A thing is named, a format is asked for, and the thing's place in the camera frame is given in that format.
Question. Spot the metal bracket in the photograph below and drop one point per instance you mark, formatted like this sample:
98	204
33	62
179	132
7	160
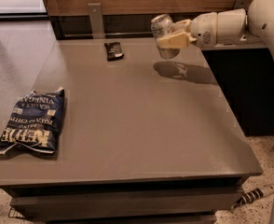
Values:
96	20
241	4

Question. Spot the left metal bracket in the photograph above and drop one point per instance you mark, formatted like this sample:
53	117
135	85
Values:
96	20

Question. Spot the blue Kettle chips bag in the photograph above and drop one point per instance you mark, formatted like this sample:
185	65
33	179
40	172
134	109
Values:
35	122

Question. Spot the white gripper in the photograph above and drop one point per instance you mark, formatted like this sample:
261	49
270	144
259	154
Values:
203	29

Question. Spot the right metal bracket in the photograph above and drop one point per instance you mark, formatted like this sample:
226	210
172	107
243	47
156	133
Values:
241	4

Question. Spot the small black snack packet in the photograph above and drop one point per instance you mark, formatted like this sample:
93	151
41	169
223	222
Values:
114	51

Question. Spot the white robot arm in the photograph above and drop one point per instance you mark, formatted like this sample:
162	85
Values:
234	27

